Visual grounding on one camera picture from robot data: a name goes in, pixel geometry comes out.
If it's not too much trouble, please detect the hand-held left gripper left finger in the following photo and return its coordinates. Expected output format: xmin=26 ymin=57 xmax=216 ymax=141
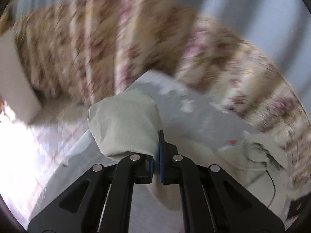
xmin=27 ymin=154 xmax=154 ymax=233

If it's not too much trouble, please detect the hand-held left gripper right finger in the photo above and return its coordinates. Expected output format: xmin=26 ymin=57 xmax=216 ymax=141
xmin=157 ymin=130 xmax=285 ymax=233

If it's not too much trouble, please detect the cream garment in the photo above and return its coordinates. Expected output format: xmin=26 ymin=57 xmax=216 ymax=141
xmin=87 ymin=89 xmax=290 ymax=211

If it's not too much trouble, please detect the grey printed bed sheet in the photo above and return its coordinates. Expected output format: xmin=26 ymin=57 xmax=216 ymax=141
xmin=29 ymin=72 xmax=288 ymax=233

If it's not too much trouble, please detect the white cardboard box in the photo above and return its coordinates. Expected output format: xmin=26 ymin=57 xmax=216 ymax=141
xmin=0 ymin=29 xmax=43 ymax=125

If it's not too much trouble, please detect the thin black cable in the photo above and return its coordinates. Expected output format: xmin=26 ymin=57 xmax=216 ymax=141
xmin=265 ymin=169 xmax=277 ymax=208

